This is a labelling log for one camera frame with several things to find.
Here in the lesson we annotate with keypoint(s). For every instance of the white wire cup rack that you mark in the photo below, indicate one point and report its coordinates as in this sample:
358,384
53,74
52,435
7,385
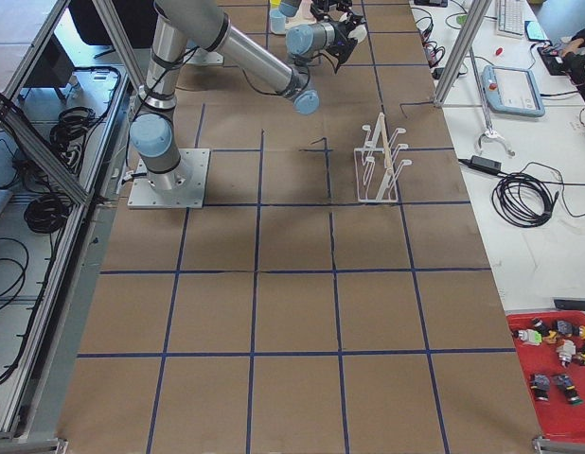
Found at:
378,165

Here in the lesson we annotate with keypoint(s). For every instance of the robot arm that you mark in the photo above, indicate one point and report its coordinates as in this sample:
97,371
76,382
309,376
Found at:
289,7
197,41

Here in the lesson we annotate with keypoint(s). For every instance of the white keyboard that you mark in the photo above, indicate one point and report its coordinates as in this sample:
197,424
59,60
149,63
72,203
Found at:
509,18

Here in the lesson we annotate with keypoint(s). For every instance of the red parts tray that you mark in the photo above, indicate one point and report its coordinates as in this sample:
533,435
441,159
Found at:
551,350

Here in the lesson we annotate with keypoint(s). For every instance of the cream plastic tray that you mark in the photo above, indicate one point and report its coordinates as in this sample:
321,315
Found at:
302,17

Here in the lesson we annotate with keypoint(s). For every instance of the light blue cup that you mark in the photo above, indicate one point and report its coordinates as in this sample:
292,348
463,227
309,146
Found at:
277,22

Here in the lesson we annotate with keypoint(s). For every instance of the black power adapter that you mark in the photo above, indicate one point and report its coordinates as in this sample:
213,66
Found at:
485,165

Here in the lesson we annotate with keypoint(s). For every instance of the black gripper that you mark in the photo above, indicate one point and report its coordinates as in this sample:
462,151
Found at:
343,32
327,7

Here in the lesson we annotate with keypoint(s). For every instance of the aluminium frame post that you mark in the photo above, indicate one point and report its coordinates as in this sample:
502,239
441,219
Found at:
460,48

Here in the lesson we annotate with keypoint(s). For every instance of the pale green plastic cup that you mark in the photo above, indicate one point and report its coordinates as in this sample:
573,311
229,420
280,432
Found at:
359,33

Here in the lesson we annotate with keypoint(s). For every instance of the teach pendant tablet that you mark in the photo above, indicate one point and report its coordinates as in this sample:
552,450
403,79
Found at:
512,91

